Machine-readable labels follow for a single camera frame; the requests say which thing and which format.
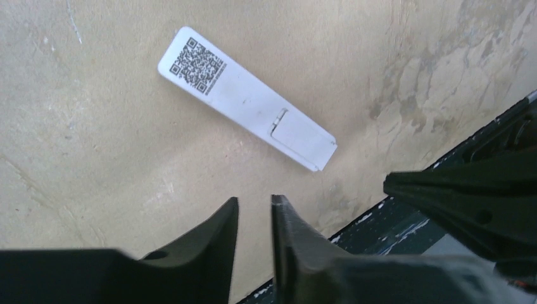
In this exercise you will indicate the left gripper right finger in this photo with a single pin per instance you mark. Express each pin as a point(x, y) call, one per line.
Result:
point(310, 269)

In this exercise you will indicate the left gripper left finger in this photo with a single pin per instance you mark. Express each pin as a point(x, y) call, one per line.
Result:
point(194, 268)

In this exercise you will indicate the white remote control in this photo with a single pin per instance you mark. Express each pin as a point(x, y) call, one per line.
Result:
point(200, 68)

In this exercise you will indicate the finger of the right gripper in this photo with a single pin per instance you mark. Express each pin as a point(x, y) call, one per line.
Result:
point(489, 206)

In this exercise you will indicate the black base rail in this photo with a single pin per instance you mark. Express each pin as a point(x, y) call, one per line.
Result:
point(394, 227)

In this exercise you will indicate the white battery cover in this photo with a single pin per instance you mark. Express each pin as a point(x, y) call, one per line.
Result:
point(308, 143)

